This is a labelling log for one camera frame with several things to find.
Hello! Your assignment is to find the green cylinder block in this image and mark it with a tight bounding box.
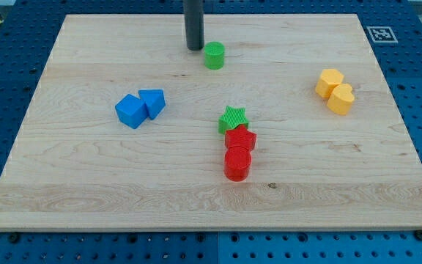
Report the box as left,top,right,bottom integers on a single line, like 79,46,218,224
204,42,225,70

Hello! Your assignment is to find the green star block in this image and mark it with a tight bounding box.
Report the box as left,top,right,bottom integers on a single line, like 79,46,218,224
218,106,249,134

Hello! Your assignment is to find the red star block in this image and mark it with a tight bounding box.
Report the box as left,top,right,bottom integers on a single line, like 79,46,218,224
225,125,257,151

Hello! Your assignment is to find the red cylinder block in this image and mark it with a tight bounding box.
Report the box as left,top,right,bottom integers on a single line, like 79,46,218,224
223,147,252,182

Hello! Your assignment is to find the blue triangular prism block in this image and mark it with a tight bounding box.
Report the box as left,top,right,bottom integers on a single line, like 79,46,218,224
138,89,166,120

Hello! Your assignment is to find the wooden board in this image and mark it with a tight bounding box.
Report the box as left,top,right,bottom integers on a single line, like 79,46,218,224
0,14,422,232

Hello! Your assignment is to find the blue cube block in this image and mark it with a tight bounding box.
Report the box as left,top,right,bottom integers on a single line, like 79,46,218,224
115,94,148,129

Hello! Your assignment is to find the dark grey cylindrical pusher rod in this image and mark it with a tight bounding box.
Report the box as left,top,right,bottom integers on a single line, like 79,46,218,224
182,0,204,51

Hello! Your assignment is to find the yellow hexagon block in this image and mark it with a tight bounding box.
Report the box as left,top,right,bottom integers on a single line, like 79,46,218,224
315,68,344,98

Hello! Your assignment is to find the yellow heart block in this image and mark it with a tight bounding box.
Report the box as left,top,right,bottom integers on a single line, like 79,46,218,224
327,84,355,115

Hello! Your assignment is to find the white fiducial marker tag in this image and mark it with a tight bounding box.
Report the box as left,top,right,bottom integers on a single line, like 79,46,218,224
366,26,398,43

